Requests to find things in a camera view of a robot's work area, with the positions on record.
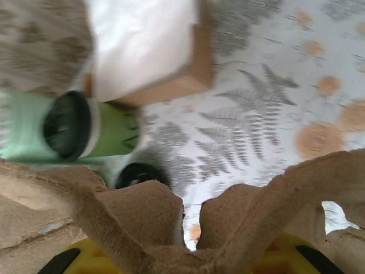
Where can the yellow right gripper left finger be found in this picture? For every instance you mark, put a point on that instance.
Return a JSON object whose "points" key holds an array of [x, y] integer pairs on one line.
{"points": [[85, 259]]}

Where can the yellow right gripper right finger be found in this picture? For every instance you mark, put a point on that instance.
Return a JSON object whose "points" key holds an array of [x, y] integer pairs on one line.
{"points": [[296, 257]]}

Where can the brown pulp cup carrier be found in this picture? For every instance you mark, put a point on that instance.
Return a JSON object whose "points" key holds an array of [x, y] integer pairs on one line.
{"points": [[142, 222]]}

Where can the black plastic cup lid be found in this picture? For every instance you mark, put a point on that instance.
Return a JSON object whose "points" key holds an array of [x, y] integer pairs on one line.
{"points": [[65, 128]]}

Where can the mint green holder cup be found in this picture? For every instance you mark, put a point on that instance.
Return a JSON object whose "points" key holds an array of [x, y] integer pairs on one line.
{"points": [[20, 128]]}

